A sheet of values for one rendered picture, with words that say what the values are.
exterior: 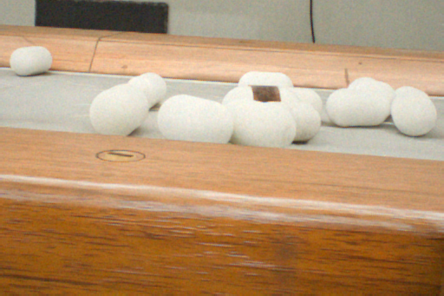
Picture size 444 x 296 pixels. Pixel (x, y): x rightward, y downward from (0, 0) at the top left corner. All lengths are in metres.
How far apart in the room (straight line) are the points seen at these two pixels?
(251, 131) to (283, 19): 2.11
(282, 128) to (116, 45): 0.27
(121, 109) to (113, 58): 0.23
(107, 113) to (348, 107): 0.12
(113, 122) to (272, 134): 0.07
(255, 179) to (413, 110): 0.20
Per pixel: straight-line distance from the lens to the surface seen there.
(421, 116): 0.35
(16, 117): 0.36
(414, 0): 2.44
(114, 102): 0.30
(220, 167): 0.17
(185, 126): 0.28
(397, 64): 0.52
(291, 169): 0.17
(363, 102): 0.36
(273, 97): 0.33
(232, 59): 0.51
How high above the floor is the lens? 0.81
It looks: 10 degrees down
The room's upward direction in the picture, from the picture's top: 3 degrees clockwise
